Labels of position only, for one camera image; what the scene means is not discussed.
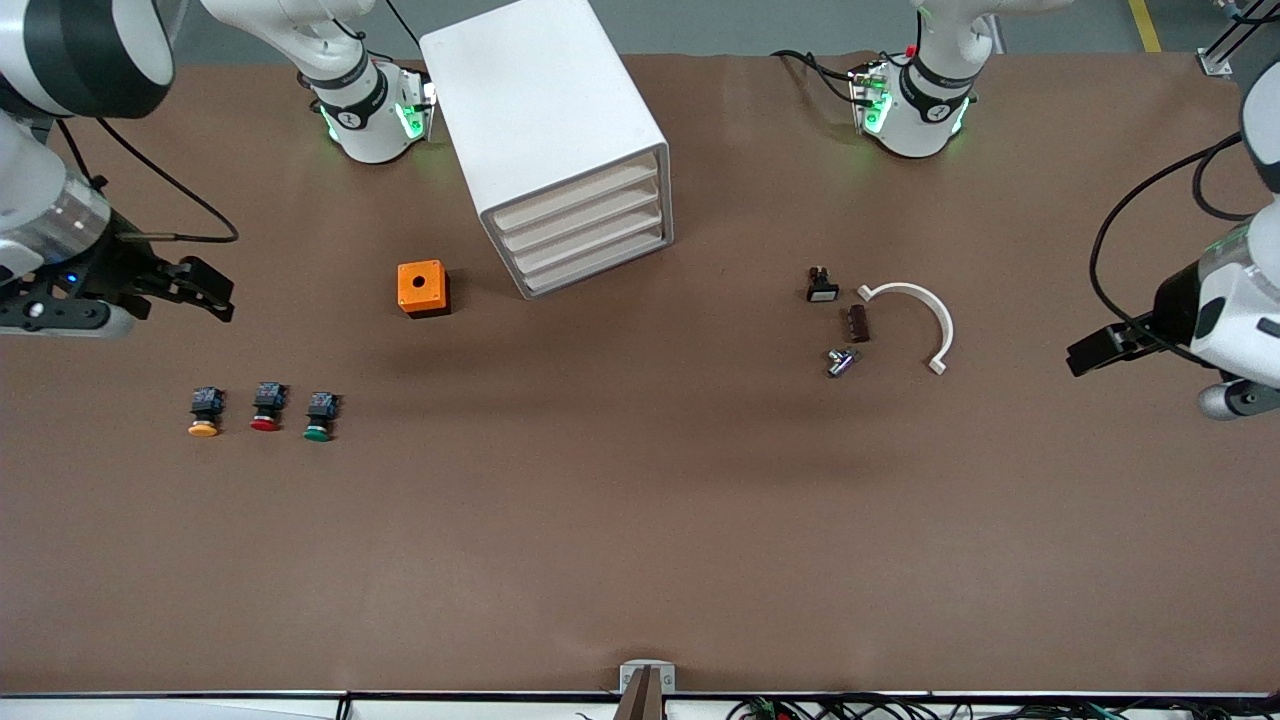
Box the black cable bundle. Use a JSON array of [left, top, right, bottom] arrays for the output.
[[725, 693, 1280, 720]]

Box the white curved plastic piece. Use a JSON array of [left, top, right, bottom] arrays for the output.
[[857, 283, 955, 376]]

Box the black left base cable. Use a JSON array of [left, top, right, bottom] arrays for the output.
[[770, 49, 871, 106]]

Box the yellow mushroom push button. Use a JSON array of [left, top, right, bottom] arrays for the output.
[[188, 387, 225, 438]]

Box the metal table edge bracket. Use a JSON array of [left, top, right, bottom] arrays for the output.
[[618, 660, 677, 720]]

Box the aluminium frame post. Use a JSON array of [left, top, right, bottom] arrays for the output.
[[1197, 0, 1280, 78]]

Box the white table edge rail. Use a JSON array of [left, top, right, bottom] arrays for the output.
[[0, 690, 1280, 720]]

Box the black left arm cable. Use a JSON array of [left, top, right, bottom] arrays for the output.
[[1090, 133, 1253, 367]]

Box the orange button enclosure box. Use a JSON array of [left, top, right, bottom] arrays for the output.
[[397, 260, 451, 319]]

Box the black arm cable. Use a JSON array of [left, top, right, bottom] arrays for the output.
[[55, 118, 240, 245], [1090, 133, 1253, 367]]

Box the red mushroom push button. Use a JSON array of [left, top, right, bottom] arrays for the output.
[[249, 381, 289, 433]]

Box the green mushroom push button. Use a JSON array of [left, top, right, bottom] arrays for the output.
[[303, 391, 342, 443]]

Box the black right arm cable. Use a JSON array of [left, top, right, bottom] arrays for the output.
[[55, 118, 240, 245]]

